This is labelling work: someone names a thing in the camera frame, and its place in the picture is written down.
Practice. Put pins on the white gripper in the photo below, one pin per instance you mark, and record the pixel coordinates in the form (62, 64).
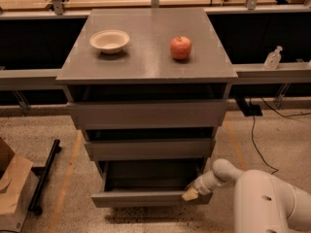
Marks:
(200, 185)

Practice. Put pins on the grey bottom drawer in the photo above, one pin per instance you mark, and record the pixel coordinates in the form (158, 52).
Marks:
(147, 183)

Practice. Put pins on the grey drawer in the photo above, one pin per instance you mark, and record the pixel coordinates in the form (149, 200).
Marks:
(150, 149)
(147, 183)
(155, 114)

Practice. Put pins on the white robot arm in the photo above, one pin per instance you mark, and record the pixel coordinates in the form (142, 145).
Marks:
(262, 202)

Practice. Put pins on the grey middle drawer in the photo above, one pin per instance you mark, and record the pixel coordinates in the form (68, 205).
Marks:
(150, 149)

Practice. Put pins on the grey top drawer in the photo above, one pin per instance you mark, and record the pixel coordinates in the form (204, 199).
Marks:
(155, 114)

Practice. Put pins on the grey drawer cabinet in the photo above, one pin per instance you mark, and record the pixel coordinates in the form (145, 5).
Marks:
(148, 89)

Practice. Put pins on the red apple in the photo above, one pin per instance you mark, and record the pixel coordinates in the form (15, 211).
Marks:
(180, 47)

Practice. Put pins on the clear sanitizer bottle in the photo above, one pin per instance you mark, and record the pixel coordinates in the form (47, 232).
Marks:
(273, 59)

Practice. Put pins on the black metal bar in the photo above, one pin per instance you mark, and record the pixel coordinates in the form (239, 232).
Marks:
(42, 173)

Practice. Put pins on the white paper bowl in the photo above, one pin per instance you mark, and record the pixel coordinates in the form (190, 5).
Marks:
(109, 41)

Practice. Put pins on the brown cardboard box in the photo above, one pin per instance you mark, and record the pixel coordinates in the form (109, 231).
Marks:
(17, 186)

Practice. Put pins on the black floor bracket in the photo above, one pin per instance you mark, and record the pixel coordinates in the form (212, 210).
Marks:
(248, 108)

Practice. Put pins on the grey metal rail frame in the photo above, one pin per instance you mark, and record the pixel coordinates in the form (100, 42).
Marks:
(228, 46)

